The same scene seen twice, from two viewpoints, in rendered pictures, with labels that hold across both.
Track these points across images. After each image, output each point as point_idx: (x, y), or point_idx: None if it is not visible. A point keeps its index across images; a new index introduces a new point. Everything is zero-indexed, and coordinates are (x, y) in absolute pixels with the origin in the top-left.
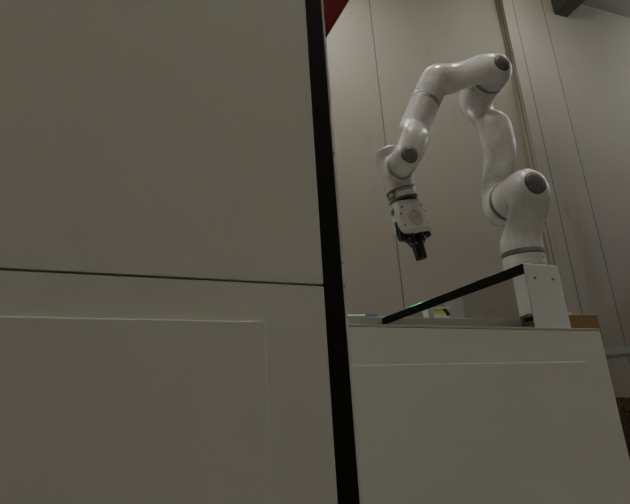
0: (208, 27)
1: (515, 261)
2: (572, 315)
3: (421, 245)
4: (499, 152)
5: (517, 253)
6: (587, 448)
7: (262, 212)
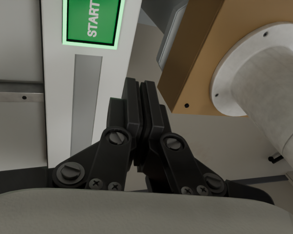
0: None
1: (291, 153)
2: (237, 116)
3: (133, 163)
4: None
5: None
6: None
7: None
